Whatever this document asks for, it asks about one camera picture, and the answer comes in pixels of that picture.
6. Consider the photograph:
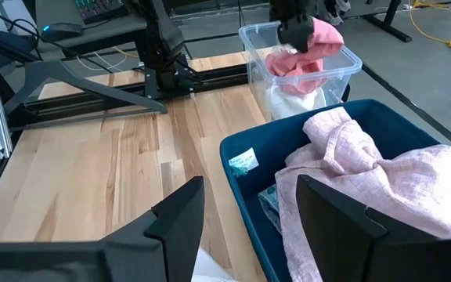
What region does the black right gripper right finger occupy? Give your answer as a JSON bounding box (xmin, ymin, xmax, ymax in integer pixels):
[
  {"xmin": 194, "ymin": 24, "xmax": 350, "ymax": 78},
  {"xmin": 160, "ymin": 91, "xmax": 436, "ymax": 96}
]
[{"xmin": 295, "ymin": 174, "xmax": 451, "ymax": 282}]

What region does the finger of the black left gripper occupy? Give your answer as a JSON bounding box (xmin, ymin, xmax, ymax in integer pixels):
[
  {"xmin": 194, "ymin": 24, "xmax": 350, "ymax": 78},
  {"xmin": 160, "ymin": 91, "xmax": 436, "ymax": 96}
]
[{"xmin": 276, "ymin": 15, "xmax": 316, "ymax": 54}]

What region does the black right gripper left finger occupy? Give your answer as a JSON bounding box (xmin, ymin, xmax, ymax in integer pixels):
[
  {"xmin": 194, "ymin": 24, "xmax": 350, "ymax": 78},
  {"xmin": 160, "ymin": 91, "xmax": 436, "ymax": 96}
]
[{"xmin": 0, "ymin": 175, "xmax": 206, "ymax": 282}]

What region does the salmon pink cloth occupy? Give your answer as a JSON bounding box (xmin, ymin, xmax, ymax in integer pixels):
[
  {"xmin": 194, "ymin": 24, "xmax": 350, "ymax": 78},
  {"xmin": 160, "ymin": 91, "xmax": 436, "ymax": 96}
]
[{"xmin": 264, "ymin": 16, "xmax": 346, "ymax": 97}]

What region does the white cloth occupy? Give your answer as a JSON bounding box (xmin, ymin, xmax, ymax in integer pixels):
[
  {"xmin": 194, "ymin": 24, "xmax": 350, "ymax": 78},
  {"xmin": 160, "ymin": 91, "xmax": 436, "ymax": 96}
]
[
  {"xmin": 265, "ymin": 83, "xmax": 328, "ymax": 121},
  {"xmin": 191, "ymin": 248, "xmax": 239, "ymax": 282}
]

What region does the pink woven cloth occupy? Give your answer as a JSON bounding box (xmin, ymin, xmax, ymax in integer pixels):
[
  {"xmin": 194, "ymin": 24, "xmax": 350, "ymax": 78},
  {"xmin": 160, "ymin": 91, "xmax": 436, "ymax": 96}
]
[{"xmin": 273, "ymin": 106, "xmax": 451, "ymax": 282}]

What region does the clear plastic bin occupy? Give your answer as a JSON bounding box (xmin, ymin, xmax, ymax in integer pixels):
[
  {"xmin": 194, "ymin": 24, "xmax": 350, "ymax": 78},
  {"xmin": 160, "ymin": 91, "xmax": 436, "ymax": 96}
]
[{"xmin": 237, "ymin": 20, "xmax": 364, "ymax": 123}]

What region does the person's shoe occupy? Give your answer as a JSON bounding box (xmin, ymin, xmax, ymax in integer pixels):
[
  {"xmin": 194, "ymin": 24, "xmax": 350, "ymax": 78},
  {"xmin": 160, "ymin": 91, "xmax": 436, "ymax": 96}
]
[{"xmin": 323, "ymin": 0, "xmax": 352, "ymax": 27}]

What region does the black table leg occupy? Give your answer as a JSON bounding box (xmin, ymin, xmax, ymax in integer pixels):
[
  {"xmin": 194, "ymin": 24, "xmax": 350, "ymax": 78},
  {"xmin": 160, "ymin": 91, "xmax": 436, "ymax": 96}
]
[{"xmin": 361, "ymin": 0, "xmax": 413, "ymax": 44}]

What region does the navy white striped fabric basket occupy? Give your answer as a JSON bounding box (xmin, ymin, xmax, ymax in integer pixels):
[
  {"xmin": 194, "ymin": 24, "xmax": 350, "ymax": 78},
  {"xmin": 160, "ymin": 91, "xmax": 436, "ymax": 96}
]
[{"xmin": 218, "ymin": 98, "xmax": 451, "ymax": 282}]

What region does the white basket label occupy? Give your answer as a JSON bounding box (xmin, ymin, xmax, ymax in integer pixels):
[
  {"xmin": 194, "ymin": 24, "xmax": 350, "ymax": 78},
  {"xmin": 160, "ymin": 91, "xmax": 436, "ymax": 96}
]
[{"xmin": 228, "ymin": 146, "xmax": 260, "ymax": 178}]

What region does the grey desk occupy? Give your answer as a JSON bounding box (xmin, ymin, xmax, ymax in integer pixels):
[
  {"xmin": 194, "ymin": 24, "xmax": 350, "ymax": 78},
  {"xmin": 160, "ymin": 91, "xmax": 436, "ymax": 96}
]
[{"xmin": 33, "ymin": 0, "xmax": 150, "ymax": 60}]

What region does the black keyboard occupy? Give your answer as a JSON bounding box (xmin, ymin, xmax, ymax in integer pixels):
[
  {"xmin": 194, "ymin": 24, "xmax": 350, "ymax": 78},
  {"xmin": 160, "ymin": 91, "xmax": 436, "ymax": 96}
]
[{"xmin": 74, "ymin": 0, "xmax": 129, "ymax": 25}]

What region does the black computer mouse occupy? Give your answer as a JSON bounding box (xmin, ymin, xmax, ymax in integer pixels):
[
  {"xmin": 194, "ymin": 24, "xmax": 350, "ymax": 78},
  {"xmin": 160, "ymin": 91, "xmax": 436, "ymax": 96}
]
[{"xmin": 38, "ymin": 22, "xmax": 85, "ymax": 43}]

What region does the black frame rail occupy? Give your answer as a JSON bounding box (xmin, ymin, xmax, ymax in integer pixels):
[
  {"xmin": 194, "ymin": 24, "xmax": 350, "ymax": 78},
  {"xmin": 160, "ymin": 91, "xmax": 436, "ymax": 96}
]
[{"xmin": 5, "ymin": 62, "xmax": 251, "ymax": 131}]

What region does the yellow extension cable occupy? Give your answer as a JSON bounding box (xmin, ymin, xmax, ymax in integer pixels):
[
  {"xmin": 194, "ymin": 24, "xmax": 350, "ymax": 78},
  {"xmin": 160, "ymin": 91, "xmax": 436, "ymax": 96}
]
[{"xmin": 406, "ymin": 0, "xmax": 451, "ymax": 51}]

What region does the white cable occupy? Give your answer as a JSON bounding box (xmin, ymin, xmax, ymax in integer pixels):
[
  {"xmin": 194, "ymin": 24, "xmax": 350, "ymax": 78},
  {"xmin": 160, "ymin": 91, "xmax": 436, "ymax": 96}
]
[{"xmin": 75, "ymin": 45, "xmax": 129, "ymax": 74}]

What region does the black cable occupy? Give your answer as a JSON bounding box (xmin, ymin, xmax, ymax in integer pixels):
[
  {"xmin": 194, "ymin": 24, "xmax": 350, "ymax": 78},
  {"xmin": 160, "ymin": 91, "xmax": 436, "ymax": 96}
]
[{"xmin": 0, "ymin": 2, "xmax": 41, "ymax": 41}]

